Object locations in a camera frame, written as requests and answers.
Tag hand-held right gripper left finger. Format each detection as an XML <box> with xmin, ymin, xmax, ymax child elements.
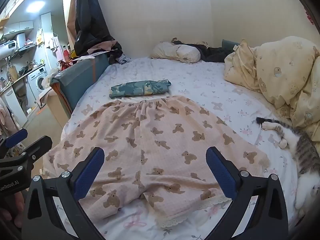
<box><xmin>25</xmin><ymin>147</ymin><xmax>107</xmax><ymax>240</ymax></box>

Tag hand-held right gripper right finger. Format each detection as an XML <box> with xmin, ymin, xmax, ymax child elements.
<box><xmin>205</xmin><ymin>147</ymin><xmax>297</xmax><ymax>240</ymax></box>

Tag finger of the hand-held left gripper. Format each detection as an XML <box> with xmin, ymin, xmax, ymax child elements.
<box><xmin>15</xmin><ymin>135</ymin><xmax>53</xmax><ymax>161</ymax></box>
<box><xmin>0</xmin><ymin>128</ymin><xmax>28</xmax><ymax>155</ymax></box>

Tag pink bear-print pants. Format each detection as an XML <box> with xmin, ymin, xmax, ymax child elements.
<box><xmin>42</xmin><ymin>95</ymin><xmax>270</xmax><ymax>228</ymax></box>

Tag person's left hand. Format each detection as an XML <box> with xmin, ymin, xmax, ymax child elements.
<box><xmin>0</xmin><ymin>192</ymin><xmax>25</xmax><ymax>228</ymax></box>

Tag pink fluffy coat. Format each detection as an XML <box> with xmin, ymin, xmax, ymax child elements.
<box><xmin>0</xmin><ymin>97</ymin><xmax>18</xmax><ymax>136</ymax></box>

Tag white base cabinet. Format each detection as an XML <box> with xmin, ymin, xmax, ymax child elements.
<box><xmin>4</xmin><ymin>90</ymin><xmax>28</xmax><ymax>128</ymax></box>

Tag beige storage box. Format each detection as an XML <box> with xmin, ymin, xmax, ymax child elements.
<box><xmin>37</xmin><ymin>90</ymin><xmax>73</xmax><ymax>128</ymax></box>

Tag white washing machine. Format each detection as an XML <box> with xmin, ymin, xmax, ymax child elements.
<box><xmin>27</xmin><ymin>66</ymin><xmax>48</xmax><ymax>98</ymax></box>

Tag kitchen countertop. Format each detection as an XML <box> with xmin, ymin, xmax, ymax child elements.
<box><xmin>0</xmin><ymin>64</ymin><xmax>47</xmax><ymax>93</ymax></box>

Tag clear plastic bag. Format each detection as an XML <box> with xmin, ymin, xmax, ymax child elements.
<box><xmin>45</xmin><ymin>71</ymin><xmax>60</xmax><ymax>90</ymax></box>

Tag teal padded headboard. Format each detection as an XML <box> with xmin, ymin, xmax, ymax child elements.
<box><xmin>49</xmin><ymin>52</ymin><xmax>110</xmax><ymax>113</ymax></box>

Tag red snack bag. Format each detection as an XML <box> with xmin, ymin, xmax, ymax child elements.
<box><xmin>60</xmin><ymin>60</ymin><xmax>73</xmax><ymax>72</ymax></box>

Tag bed with floral sheet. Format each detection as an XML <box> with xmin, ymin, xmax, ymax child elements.
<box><xmin>41</xmin><ymin>56</ymin><xmax>320</xmax><ymax>240</ymax></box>

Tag tabby and white cat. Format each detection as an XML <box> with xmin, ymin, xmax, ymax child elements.
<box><xmin>256</xmin><ymin>117</ymin><xmax>320</xmax><ymax>217</ymax></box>

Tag white water heater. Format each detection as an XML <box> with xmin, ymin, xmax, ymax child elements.
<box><xmin>0</xmin><ymin>40</ymin><xmax>19</xmax><ymax>59</ymax></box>

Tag range hood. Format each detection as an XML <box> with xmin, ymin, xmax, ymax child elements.
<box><xmin>15</xmin><ymin>32</ymin><xmax>38</xmax><ymax>52</ymax></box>

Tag folded green floral cloth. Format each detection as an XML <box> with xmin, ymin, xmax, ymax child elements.
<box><xmin>109</xmin><ymin>79</ymin><xmax>172</xmax><ymax>99</ymax></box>

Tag pink hanging towel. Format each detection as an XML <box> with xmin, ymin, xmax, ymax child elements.
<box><xmin>51</xmin><ymin>36</ymin><xmax>63</xmax><ymax>60</ymax></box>

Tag white paper sheet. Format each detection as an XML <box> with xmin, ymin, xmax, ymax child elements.
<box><xmin>72</xmin><ymin>51</ymin><xmax>108</xmax><ymax>61</ymax></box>

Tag tall white cabinet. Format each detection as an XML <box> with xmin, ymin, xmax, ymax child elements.
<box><xmin>40</xmin><ymin>12</ymin><xmax>54</xmax><ymax>46</ymax></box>

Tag yellow bear-print duvet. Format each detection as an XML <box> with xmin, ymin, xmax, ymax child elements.
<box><xmin>224</xmin><ymin>36</ymin><xmax>320</xmax><ymax>145</ymax></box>

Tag dark clothing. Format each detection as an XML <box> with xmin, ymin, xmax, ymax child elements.
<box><xmin>172</xmin><ymin>39</ymin><xmax>235</xmax><ymax>62</ymax></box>

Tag pink cloth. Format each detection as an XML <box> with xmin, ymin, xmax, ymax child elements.
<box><xmin>92</xmin><ymin>40</ymin><xmax>118</xmax><ymax>54</ymax></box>

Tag teal cushion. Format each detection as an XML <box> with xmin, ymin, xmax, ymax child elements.
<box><xmin>222</xmin><ymin>39</ymin><xmax>239</xmax><ymax>53</ymax></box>

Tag cream pillow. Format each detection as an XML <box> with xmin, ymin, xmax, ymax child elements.
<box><xmin>151</xmin><ymin>41</ymin><xmax>201</xmax><ymax>63</ymax></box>

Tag black hanging garment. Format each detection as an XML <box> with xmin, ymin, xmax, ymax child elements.
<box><xmin>74</xmin><ymin>0</ymin><xmax>123</xmax><ymax>55</ymax></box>

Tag white wall cabinet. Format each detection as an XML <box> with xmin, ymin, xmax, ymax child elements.
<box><xmin>4</xmin><ymin>20</ymin><xmax>34</xmax><ymax>36</ymax></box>

